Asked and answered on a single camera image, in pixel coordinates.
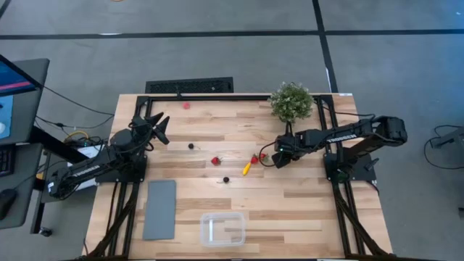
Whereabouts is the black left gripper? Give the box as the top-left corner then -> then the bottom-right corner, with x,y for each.
130,112 -> 171,146

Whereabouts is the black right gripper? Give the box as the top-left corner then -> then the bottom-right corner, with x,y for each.
271,145 -> 306,170

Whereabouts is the clear plastic tupperware container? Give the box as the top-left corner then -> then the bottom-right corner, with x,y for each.
199,212 -> 247,248

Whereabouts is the black floor vent grille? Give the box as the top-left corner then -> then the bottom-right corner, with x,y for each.
145,76 -> 235,94

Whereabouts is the green potted plant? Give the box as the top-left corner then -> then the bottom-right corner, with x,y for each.
268,81 -> 315,124

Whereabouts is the white box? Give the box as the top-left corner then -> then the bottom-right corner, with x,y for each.
66,144 -> 107,192

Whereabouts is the grey container lid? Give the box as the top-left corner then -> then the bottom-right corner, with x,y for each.
142,179 -> 178,241

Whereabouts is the dark grey desk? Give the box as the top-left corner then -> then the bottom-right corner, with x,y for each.
0,57 -> 51,230

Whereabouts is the computer monitor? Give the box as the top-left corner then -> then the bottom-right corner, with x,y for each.
0,54 -> 41,97

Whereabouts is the black keyboard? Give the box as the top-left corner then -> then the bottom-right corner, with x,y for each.
0,144 -> 16,178

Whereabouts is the black floor device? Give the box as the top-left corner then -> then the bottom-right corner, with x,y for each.
430,126 -> 464,149

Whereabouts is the black computer mouse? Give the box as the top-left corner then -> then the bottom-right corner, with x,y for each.
0,188 -> 19,221

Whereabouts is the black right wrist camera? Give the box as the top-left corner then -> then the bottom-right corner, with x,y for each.
274,133 -> 296,154

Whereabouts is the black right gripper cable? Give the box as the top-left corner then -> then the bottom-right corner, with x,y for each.
257,141 -> 278,168

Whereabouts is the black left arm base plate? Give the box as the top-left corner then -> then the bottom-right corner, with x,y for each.
94,154 -> 149,183

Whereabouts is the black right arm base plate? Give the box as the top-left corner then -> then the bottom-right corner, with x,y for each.
323,151 -> 377,183

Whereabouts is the black aluminium table frame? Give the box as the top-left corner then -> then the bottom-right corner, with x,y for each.
83,93 -> 396,260

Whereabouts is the yellow cable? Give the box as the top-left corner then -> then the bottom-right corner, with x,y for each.
64,130 -> 90,142

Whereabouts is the black monitor cable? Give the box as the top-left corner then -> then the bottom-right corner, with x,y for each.
40,85 -> 115,131

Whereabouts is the black floor cable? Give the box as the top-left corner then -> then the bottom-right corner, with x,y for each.
423,124 -> 464,171

